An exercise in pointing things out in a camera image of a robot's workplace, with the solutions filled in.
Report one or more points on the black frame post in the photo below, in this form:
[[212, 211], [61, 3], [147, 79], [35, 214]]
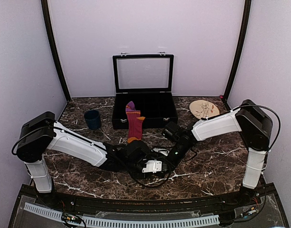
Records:
[[53, 49], [239, 49]]

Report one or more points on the left black frame post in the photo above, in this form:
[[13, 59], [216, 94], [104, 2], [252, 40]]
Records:
[[53, 49]]

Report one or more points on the maroon orange purple sock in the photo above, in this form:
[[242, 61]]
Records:
[[135, 120]]

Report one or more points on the black front rail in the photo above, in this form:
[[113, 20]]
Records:
[[79, 204]]

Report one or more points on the black storage box with lid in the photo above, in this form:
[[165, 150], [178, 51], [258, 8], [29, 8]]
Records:
[[146, 80]]

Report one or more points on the right black frame post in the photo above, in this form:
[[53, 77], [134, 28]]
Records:
[[239, 49]]

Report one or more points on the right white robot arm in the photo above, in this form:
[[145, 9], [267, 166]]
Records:
[[249, 119]]

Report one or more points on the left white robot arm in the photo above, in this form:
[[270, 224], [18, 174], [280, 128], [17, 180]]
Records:
[[45, 133]]

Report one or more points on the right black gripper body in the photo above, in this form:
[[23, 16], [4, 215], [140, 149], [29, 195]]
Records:
[[176, 159]]

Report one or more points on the dark blue cup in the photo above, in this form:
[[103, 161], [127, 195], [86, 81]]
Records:
[[93, 119]]

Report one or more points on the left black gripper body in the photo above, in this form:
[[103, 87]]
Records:
[[130, 166]]

